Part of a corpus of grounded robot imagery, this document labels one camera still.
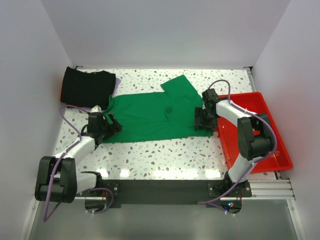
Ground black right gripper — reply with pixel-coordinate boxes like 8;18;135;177
194;106;218;132

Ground green t shirt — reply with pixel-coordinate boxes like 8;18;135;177
104;75;213;144

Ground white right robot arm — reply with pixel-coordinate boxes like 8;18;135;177
194;88;277;197

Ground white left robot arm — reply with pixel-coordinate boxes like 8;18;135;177
34;112;122;203

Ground black folded t shirt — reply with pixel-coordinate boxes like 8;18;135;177
60;67;117;110

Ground lilac folded t shirt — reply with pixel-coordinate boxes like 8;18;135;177
73;77;121;110

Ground dark red folded t shirt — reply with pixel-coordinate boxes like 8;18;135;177
60;85;65;103

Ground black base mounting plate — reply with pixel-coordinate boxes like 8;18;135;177
84;178;252;215

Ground red plastic bin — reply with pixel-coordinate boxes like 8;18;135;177
209;91;294;174

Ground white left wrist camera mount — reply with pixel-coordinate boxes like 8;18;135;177
90;105;102;114

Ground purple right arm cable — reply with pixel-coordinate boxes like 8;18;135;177
197;79;279;208

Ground aluminium frame rail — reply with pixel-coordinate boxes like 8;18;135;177
246;66;297;201

